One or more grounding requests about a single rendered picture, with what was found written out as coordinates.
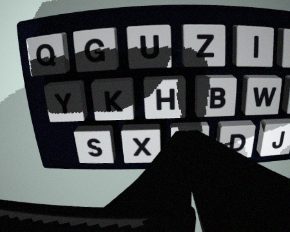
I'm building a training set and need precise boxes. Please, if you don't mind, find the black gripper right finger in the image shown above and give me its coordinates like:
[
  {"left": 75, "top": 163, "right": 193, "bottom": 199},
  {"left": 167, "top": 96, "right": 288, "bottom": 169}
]
[{"left": 187, "top": 130, "right": 290, "bottom": 232}]

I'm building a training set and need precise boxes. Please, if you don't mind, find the black keyboard case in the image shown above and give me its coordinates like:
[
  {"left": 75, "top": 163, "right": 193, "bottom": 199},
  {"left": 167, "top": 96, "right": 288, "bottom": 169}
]
[{"left": 17, "top": 5, "right": 290, "bottom": 169}]

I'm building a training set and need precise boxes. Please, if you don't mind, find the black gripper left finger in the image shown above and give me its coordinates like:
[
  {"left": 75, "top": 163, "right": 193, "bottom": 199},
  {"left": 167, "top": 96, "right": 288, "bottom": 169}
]
[{"left": 0, "top": 131, "right": 196, "bottom": 232}]

